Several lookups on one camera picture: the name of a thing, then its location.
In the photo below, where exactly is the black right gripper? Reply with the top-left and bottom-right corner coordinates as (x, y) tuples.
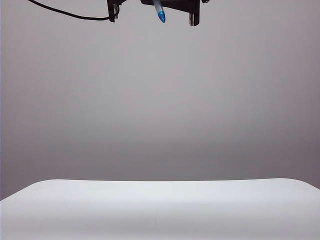
(107, 0), (202, 28)

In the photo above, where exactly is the clear blue ballpoint pen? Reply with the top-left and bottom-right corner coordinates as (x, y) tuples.
(152, 0), (167, 24)

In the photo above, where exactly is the black cable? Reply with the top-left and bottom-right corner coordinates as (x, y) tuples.
(26, 0), (111, 22)

